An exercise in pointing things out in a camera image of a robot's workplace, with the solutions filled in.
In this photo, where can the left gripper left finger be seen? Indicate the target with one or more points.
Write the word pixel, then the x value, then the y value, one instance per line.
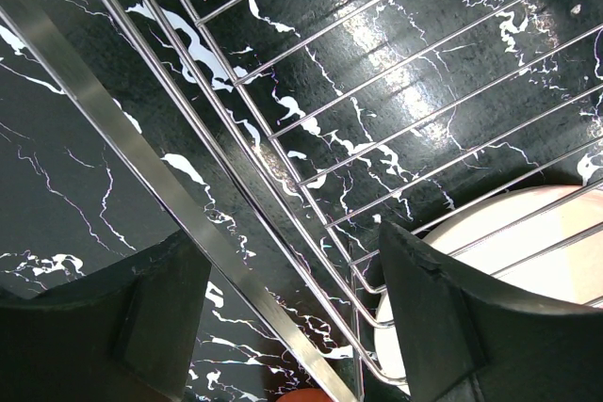
pixel 123 333

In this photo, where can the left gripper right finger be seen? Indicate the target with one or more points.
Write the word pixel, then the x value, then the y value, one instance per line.
pixel 466 336

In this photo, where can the metal wire dish rack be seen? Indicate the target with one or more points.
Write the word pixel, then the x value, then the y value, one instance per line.
pixel 300 126

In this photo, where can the pink cream floral plate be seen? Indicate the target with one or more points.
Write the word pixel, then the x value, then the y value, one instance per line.
pixel 518 242

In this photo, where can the orange mug white inside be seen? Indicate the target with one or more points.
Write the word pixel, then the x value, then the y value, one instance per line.
pixel 305 395

